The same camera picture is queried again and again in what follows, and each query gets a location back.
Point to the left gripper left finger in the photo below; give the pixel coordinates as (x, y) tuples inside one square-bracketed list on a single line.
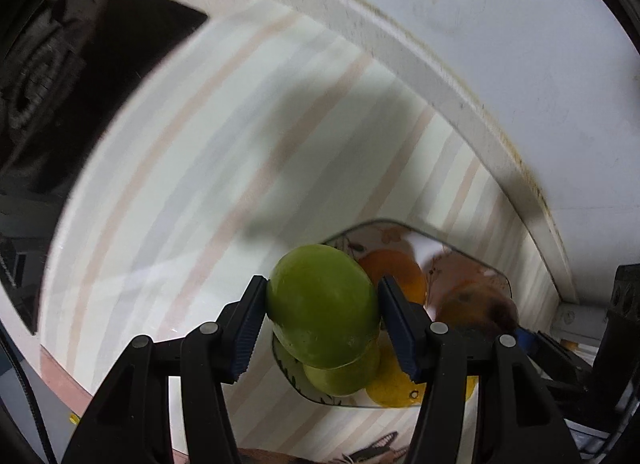
[(239, 325)]

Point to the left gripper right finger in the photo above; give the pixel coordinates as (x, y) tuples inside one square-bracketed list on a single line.
[(408, 325)]

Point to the orange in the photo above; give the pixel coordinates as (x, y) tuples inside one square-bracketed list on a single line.
[(401, 267)]

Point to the yellow lemon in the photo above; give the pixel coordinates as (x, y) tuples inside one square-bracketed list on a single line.
[(391, 386)]

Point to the dark red apple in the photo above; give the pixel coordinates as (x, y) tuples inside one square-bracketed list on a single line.
[(479, 307)]

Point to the green apple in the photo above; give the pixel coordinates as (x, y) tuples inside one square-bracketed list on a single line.
[(322, 305), (346, 380)]

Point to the floral oval ceramic plate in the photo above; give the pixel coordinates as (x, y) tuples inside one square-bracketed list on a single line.
[(444, 267)]

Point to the striped table mat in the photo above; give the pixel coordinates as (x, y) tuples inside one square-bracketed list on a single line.
[(262, 132)]

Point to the black gas stove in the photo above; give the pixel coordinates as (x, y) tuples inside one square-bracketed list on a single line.
[(73, 66)]

